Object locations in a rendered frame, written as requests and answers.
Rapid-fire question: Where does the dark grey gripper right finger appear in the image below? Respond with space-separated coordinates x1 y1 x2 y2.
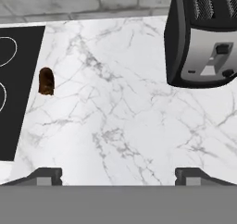
174 168 236 187

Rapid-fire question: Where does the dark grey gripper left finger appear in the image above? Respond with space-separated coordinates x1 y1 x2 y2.
2 168 63 187

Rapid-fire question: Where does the black hob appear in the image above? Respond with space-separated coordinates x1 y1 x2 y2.
0 25 46 162

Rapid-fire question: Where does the brown rounded food piece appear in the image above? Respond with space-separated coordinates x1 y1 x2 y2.
38 67 56 96

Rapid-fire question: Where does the black and silver toaster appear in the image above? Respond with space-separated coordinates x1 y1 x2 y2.
163 0 237 89

